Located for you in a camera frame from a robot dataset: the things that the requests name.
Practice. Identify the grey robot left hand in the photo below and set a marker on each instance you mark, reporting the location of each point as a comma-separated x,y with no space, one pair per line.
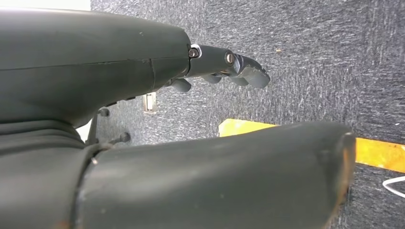
79,47

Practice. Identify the floor socket with white plug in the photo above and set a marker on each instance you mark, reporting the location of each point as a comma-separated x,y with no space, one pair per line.
149,104

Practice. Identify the yellow floor tape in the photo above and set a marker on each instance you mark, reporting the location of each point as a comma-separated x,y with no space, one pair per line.
379,155

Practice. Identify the black metal leg frame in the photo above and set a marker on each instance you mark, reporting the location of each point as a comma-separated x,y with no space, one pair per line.
103,112

